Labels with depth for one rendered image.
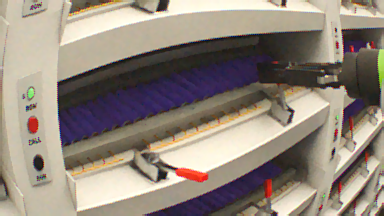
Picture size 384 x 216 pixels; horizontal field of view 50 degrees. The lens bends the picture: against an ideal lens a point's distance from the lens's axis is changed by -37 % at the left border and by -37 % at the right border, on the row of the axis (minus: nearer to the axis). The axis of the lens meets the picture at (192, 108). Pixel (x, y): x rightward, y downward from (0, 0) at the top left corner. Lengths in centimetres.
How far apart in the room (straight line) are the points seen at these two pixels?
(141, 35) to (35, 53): 17
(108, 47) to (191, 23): 12
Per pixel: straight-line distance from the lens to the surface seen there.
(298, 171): 108
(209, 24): 69
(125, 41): 60
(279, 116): 87
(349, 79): 74
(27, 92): 50
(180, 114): 77
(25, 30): 49
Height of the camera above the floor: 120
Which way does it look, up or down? 17 degrees down
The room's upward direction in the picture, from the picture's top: straight up
